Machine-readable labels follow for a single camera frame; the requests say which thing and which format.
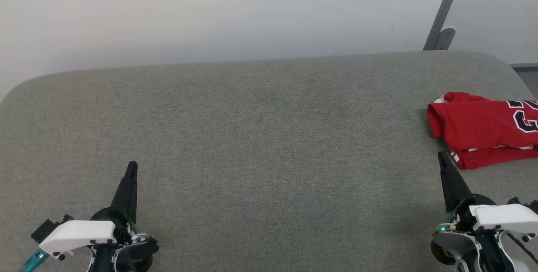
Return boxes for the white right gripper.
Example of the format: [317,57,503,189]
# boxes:
[437,151,538,233]

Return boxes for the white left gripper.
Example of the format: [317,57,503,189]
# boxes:
[39,161,150,260]

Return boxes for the red and white jersey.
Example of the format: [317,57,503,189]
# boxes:
[427,92,538,171]

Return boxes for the grey fabric sofa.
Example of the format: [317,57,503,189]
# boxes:
[0,50,538,272]

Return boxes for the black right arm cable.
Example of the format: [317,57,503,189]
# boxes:
[506,232,538,265]

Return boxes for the grey metal post bracket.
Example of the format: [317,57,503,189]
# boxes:
[435,28,456,51]

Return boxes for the grey metal post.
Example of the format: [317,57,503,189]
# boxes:
[423,0,467,51]

